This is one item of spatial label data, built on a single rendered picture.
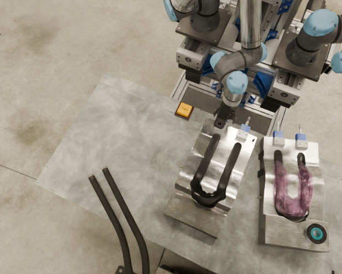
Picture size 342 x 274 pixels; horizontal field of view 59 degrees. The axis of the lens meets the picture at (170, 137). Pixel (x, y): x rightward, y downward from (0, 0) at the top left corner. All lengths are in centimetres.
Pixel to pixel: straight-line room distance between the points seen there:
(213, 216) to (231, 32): 95
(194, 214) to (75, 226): 117
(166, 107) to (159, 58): 120
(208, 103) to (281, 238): 124
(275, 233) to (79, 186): 91
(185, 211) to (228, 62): 66
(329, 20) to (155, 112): 88
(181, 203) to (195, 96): 113
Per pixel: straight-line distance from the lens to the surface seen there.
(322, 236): 142
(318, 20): 144
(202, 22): 155
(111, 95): 168
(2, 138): 275
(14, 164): 262
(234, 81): 114
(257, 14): 119
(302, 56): 153
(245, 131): 146
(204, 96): 233
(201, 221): 138
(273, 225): 139
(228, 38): 169
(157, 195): 146
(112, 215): 140
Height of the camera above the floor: 223
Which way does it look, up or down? 68 degrees down
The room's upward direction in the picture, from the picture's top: 1 degrees counter-clockwise
